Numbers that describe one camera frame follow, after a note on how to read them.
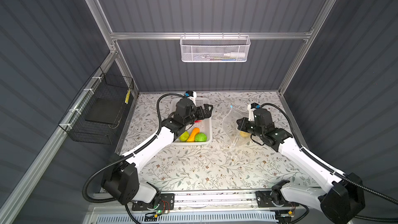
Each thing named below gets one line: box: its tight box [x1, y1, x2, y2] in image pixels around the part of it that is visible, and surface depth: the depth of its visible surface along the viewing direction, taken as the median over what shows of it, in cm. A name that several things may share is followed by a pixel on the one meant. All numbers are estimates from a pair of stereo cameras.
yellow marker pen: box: [124, 88, 132, 105], surface depth 84 cm
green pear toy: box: [179, 131, 190, 142], surface depth 93 cm
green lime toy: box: [194, 132, 208, 143], surface depth 91 cm
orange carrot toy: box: [186, 127, 201, 143], surface depth 93 cm
